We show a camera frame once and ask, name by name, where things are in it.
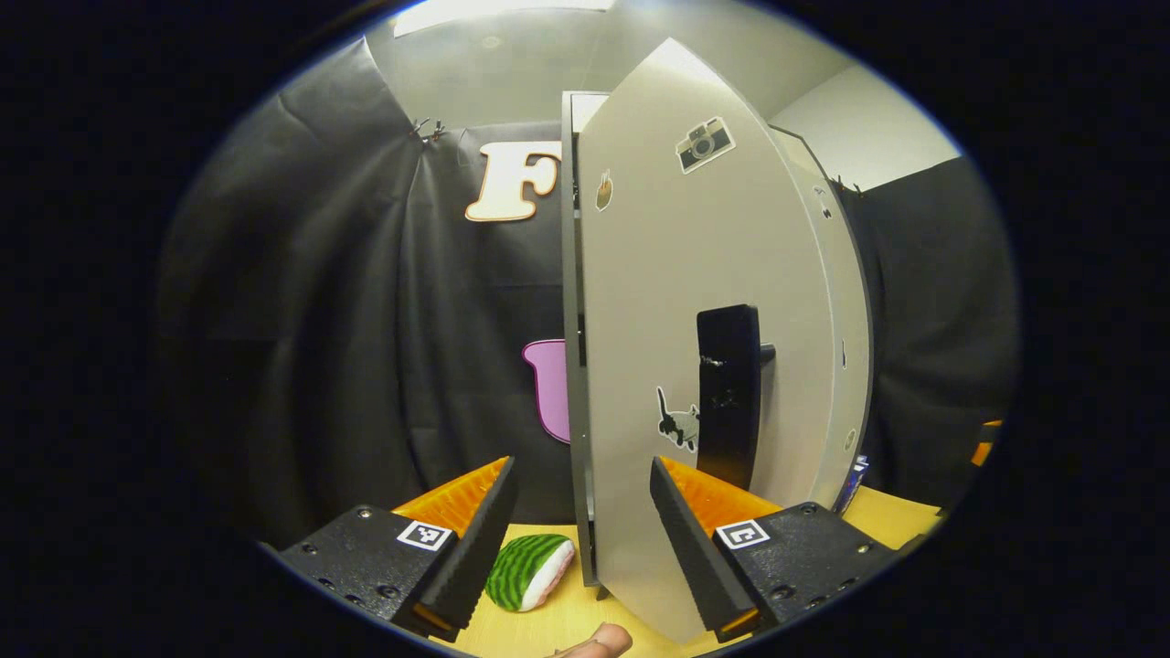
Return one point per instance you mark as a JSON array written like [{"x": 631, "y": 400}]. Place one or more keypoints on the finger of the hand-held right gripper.
[{"x": 985, "y": 443}]

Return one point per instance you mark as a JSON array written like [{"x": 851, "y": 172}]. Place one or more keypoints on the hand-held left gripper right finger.
[{"x": 699, "y": 557}]

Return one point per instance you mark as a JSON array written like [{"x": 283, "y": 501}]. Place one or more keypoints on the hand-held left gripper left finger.
[{"x": 480, "y": 548}]

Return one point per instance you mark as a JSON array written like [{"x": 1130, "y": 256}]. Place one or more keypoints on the watermelon slice plush toy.
[{"x": 526, "y": 571}]

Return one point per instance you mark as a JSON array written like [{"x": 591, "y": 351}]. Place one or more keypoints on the light blue book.
[{"x": 855, "y": 480}]

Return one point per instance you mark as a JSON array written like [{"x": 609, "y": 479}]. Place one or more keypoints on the black backdrop cloth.
[{"x": 320, "y": 320}]

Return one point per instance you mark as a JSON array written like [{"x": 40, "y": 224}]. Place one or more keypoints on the small metal cloth clip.
[
  {"x": 438, "y": 132},
  {"x": 420, "y": 130}
]

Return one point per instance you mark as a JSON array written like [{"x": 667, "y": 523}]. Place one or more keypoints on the ceiling light panel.
[{"x": 503, "y": 11}]

